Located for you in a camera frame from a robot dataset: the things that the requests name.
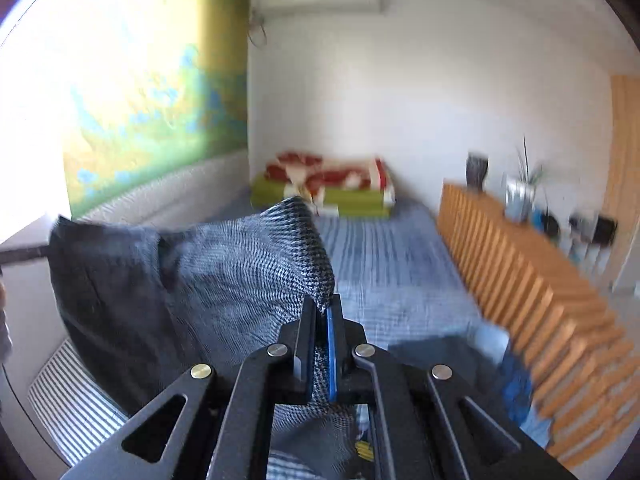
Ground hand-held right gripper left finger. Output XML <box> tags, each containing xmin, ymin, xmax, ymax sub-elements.
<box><xmin>60</xmin><ymin>296</ymin><xmax>321</xmax><ymax>480</ymax></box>

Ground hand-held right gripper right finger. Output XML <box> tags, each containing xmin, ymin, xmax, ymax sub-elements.
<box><xmin>322</xmin><ymin>294</ymin><xmax>581</xmax><ymax>480</ymax></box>

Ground grey houndstooth pants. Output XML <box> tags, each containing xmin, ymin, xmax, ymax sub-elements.
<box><xmin>48</xmin><ymin>196</ymin><xmax>358</xmax><ymax>466</ymax></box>

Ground blue white striped blanket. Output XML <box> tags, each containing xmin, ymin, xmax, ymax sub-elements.
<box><xmin>27</xmin><ymin>200</ymin><xmax>551</xmax><ymax>480</ymax></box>

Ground folded red green blanket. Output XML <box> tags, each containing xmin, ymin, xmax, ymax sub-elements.
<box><xmin>250</xmin><ymin>151</ymin><xmax>398</xmax><ymax>218</ymax></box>

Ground wooden slatted bed footboard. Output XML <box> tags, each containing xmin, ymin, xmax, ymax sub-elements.
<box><xmin>437</xmin><ymin>180</ymin><xmax>638</xmax><ymax>468</ymax></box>

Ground grey patterned headboard panel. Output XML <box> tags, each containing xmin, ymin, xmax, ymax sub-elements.
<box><xmin>72</xmin><ymin>150</ymin><xmax>251</xmax><ymax>226</ymax></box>

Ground dark vase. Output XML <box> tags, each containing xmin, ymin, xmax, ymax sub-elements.
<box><xmin>465</xmin><ymin>151</ymin><xmax>490</xmax><ymax>192</ymax></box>

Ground potted plant in silver pot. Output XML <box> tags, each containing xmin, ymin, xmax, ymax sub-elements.
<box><xmin>502</xmin><ymin>135</ymin><xmax>547</xmax><ymax>224</ymax></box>

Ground black box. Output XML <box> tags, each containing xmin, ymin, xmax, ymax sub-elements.
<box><xmin>592</xmin><ymin>215</ymin><xmax>619</xmax><ymax>249</ymax></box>

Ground wooden door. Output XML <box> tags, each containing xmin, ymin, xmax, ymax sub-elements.
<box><xmin>602</xmin><ymin>74</ymin><xmax>640</xmax><ymax>291</ymax></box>

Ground green yellow wall poster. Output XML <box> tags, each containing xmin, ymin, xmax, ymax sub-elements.
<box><xmin>62</xmin><ymin>0</ymin><xmax>251</xmax><ymax>218</ymax></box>

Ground coiled wall cable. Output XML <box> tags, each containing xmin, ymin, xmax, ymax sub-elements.
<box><xmin>247</xmin><ymin>10</ymin><xmax>269</xmax><ymax>47</ymax></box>

